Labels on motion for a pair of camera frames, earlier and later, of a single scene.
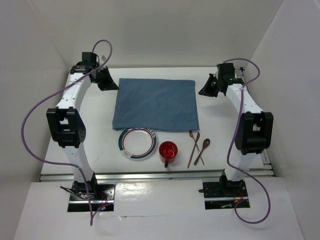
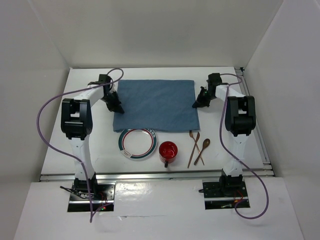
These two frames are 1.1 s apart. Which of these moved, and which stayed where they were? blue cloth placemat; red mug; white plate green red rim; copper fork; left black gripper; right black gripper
Moved: right black gripper; left black gripper
Stayed: copper fork; white plate green red rim; blue cloth placemat; red mug
